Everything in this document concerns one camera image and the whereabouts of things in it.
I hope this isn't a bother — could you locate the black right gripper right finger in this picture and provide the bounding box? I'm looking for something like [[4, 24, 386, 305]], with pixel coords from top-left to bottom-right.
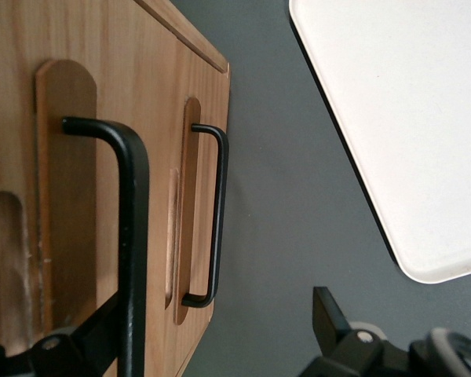
[[298, 286, 382, 377]]

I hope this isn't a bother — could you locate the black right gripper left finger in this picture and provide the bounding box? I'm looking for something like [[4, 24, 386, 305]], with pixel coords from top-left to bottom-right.
[[31, 295, 122, 377]]

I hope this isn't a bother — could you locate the black metal drawer handle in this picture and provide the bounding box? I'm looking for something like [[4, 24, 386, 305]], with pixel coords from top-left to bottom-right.
[[61, 116, 149, 377], [180, 123, 229, 309]]

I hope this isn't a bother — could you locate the wooden drawer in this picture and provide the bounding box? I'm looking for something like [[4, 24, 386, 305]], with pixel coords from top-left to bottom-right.
[[164, 35, 232, 377], [0, 0, 178, 377]]

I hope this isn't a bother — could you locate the wooden drawer cabinet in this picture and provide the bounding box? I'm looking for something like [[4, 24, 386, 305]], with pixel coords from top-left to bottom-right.
[[135, 0, 232, 75]]

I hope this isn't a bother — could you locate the cream rectangular tray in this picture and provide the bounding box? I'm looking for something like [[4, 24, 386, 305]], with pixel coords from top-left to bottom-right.
[[288, 0, 471, 284]]

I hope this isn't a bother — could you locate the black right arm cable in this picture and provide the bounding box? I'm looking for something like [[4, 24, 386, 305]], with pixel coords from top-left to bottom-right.
[[410, 328, 471, 377]]

